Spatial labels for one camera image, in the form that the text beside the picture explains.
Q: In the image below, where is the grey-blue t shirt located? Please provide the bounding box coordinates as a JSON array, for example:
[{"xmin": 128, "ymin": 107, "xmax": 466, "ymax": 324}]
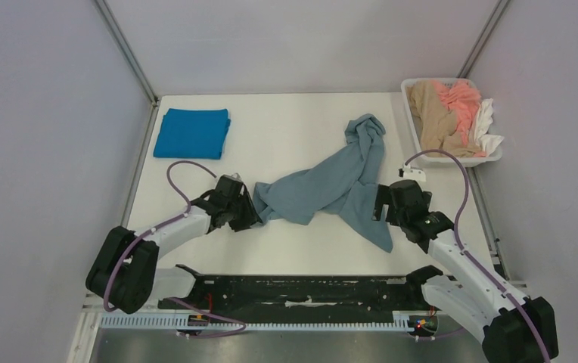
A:
[{"xmin": 252, "ymin": 114, "xmax": 393, "ymax": 253}]

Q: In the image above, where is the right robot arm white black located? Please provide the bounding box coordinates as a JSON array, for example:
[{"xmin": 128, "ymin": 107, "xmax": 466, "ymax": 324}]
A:
[{"xmin": 373, "ymin": 180, "xmax": 559, "ymax": 362}]

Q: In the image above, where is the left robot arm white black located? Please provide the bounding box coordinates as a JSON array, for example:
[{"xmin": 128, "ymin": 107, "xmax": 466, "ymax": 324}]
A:
[{"xmin": 85, "ymin": 175, "xmax": 261, "ymax": 314}]

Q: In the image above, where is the folded bright blue t shirt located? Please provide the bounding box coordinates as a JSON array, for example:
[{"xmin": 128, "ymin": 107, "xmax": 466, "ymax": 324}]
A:
[{"xmin": 153, "ymin": 108, "xmax": 231, "ymax": 160}]

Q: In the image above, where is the beige t shirt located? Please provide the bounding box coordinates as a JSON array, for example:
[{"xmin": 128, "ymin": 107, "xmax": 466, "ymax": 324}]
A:
[{"xmin": 406, "ymin": 79, "xmax": 455, "ymax": 150}]

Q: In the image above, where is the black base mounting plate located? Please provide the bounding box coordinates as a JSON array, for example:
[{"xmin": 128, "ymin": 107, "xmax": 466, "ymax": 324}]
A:
[{"xmin": 183, "ymin": 275, "xmax": 430, "ymax": 324}]

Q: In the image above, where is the white t shirt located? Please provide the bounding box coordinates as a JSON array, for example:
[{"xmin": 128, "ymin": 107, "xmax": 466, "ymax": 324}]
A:
[{"xmin": 469, "ymin": 98, "xmax": 505, "ymax": 157}]

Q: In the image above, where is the white plastic laundry basket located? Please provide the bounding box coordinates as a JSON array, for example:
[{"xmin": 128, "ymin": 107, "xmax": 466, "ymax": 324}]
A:
[{"xmin": 401, "ymin": 78, "xmax": 503, "ymax": 168}]

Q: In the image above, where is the pink t shirt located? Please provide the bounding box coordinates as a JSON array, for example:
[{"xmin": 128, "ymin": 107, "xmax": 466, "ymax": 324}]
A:
[{"xmin": 432, "ymin": 79, "xmax": 486, "ymax": 157}]

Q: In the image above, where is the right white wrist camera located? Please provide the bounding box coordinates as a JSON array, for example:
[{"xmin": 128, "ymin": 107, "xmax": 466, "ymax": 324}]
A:
[{"xmin": 399, "ymin": 165, "xmax": 427, "ymax": 182}]

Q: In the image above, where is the white slotted cable duct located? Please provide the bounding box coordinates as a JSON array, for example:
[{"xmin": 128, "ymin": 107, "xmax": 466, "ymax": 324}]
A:
[{"xmin": 100, "ymin": 312, "xmax": 415, "ymax": 334}]

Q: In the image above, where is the right aluminium frame post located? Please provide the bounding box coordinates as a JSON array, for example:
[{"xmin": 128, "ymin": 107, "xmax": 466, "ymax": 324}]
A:
[{"xmin": 456, "ymin": 0, "xmax": 512, "ymax": 79}]

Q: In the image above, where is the aluminium frame post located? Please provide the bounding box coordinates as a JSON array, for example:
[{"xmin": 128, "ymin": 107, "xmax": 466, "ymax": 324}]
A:
[
  {"xmin": 456, "ymin": 0, "xmax": 512, "ymax": 79},
  {"xmin": 92, "ymin": 0, "xmax": 159, "ymax": 106}
]

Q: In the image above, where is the left aluminium frame post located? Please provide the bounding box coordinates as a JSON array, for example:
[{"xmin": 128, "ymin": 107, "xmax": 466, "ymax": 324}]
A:
[{"xmin": 92, "ymin": 0, "xmax": 159, "ymax": 106}]

